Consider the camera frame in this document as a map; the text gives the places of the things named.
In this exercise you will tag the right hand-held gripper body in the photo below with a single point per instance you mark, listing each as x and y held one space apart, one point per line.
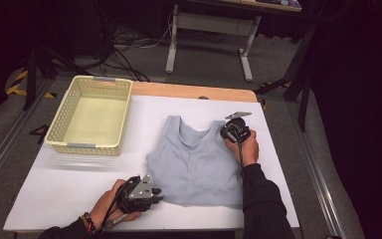
236 130

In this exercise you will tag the white metal frame desk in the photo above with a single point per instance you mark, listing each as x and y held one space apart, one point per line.
212 25

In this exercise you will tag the light grey-blue sleeveless top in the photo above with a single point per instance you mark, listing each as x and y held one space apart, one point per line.
195 166

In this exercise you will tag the person's left hand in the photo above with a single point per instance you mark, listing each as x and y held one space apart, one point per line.
106 207

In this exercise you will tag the pale yellow perforated plastic basket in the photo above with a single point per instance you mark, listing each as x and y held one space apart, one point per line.
91 121

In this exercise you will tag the person's right hand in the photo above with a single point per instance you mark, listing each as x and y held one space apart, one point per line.
249 151

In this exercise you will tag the aluminium floor rail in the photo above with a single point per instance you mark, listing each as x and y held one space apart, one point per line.
3 142
318 172

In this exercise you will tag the black tripod stand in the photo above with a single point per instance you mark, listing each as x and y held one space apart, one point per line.
31 73

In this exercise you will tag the yellow and black floor tape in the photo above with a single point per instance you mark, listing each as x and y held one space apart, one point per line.
20 83

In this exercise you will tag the black metal stand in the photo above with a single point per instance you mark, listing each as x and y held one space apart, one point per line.
298 66

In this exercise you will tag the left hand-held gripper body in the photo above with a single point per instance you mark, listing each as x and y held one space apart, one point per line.
136 197

